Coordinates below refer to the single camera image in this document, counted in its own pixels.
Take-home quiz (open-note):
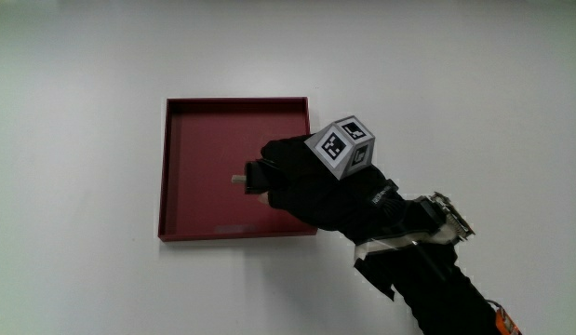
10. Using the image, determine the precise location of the person's right hand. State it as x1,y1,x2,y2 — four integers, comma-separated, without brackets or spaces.
258,114,476,261

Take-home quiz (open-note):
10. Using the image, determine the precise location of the black charger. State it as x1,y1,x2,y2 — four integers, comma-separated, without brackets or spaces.
231,158,284,195

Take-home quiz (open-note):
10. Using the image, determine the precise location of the dark red square plate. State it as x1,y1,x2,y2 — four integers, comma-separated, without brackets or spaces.
157,96,319,243

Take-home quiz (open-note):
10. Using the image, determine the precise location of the orange strap tag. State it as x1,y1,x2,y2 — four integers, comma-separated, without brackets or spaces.
487,299,524,335

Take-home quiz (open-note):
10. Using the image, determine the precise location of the person's right forearm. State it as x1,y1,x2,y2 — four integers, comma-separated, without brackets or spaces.
353,241,508,335

